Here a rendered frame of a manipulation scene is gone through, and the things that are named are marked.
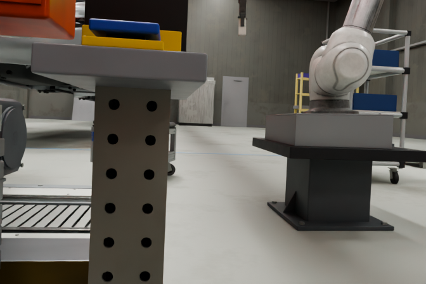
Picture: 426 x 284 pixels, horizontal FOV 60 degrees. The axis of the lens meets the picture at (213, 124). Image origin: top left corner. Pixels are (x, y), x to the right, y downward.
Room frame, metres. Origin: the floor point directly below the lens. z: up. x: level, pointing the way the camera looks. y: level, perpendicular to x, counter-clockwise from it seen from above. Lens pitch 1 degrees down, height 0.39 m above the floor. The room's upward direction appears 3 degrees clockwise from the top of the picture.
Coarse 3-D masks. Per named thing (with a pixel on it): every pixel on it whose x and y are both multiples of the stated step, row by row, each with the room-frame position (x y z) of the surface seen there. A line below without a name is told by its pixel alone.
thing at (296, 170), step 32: (288, 160) 1.56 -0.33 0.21; (320, 160) 1.35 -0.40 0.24; (352, 160) 1.37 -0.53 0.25; (384, 160) 1.25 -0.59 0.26; (416, 160) 1.27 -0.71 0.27; (288, 192) 1.55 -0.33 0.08; (320, 192) 1.35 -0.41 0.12; (352, 192) 1.37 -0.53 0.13; (320, 224) 1.31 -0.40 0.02; (352, 224) 1.33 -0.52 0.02; (384, 224) 1.34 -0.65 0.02
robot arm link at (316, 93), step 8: (320, 48) 1.45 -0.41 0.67; (320, 56) 1.42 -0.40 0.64; (312, 64) 1.46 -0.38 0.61; (312, 72) 1.44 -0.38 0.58; (312, 80) 1.44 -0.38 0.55; (312, 88) 1.45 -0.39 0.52; (320, 88) 1.39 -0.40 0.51; (312, 96) 1.47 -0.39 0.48; (320, 96) 1.43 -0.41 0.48; (328, 96) 1.41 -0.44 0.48; (336, 96) 1.41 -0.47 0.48; (344, 96) 1.42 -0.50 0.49
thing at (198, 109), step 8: (208, 80) 14.44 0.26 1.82; (200, 88) 14.42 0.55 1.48; (208, 88) 14.46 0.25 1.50; (192, 96) 14.37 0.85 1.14; (200, 96) 14.42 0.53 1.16; (208, 96) 14.46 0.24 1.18; (184, 104) 14.33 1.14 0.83; (192, 104) 14.38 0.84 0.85; (200, 104) 14.42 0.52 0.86; (208, 104) 14.47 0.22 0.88; (184, 112) 14.34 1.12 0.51; (192, 112) 14.38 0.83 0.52; (200, 112) 14.42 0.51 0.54; (208, 112) 14.47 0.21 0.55; (184, 120) 14.34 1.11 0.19; (192, 120) 14.38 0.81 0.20; (200, 120) 14.43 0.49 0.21; (208, 120) 14.47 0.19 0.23
